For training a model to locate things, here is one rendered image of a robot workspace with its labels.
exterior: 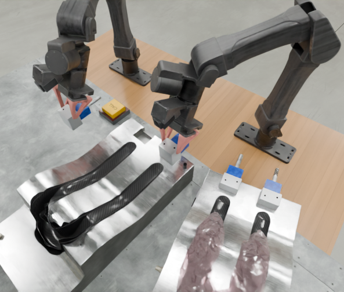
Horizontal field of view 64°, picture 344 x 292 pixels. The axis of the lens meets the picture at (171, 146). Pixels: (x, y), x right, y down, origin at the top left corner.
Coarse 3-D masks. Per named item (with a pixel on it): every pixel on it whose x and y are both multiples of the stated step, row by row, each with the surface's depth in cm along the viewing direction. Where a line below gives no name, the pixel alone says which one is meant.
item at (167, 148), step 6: (168, 138) 75; (174, 138) 77; (162, 144) 74; (168, 144) 74; (174, 144) 74; (162, 150) 74; (168, 150) 73; (174, 150) 73; (162, 156) 77; (168, 156) 74; (174, 156) 74; (180, 156) 77; (168, 162) 77; (174, 162) 76
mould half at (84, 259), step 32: (128, 128) 84; (96, 160) 78; (128, 160) 77; (160, 160) 77; (32, 192) 66; (96, 192) 70; (160, 192) 71; (0, 224) 69; (32, 224) 69; (96, 224) 62; (128, 224) 65; (0, 256) 65; (32, 256) 65; (64, 256) 64; (96, 256) 60; (32, 288) 61; (64, 288) 61
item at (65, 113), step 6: (90, 102) 84; (60, 108) 80; (66, 108) 80; (78, 108) 81; (60, 114) 79; (66, 114) 78; (84, 114) 82; (66, 120) 79; (72, 120) 79; (78, 120) 81; (72, 126) 80; (78, 126) 82
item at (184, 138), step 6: (174, 126) 68; (180, 126) 67; (180, 132) 68; (186, 132) 68; (198, 132) 72; (180, 138) 68; (186, 138) 68; (192, 138) 72; (180, 144) 70; (186, 144) 73; (180, 150) 73
